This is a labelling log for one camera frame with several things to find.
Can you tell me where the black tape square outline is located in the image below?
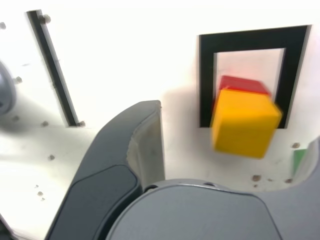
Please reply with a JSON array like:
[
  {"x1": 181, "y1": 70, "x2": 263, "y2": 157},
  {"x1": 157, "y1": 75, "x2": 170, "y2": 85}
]
[{"x1": 198, "y1": 24, "x2": 309, "y2": 130}]

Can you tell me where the red cube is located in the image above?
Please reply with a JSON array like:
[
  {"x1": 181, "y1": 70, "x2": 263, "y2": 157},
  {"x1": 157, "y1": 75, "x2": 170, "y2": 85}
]
[{"x1": 211, "y1": 74, "x2": 273, "y2": 115}]

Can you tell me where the black tape strip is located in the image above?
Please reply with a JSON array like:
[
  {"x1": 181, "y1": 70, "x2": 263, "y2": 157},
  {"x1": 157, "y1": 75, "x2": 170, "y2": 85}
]
[{"x1": 26, "y1": 9, "x2": 81, "y2": 127}]

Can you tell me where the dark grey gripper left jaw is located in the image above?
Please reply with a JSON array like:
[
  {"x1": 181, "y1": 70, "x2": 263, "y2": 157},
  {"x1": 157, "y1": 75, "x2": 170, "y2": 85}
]
[{"x1": 46, "y1": 99, "x2": 166, "y2": 240}]

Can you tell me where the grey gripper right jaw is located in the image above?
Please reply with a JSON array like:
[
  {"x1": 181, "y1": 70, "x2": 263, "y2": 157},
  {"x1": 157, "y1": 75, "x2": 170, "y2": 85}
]
[{"x1": 106, "y1": 136, "x2": 320, "y2": 240}]

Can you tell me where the yellow cube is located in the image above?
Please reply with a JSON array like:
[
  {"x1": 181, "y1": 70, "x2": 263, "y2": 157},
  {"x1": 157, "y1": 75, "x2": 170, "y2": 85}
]
[{"x1": 211, "y1": 88, "x2": 283, "y2": 159}]

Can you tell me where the green cube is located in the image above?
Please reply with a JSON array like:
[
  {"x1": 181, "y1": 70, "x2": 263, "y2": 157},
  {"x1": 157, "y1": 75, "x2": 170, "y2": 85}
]
[{"x1": 291, "y1": 148, "x2": 308, "y2": 176}]

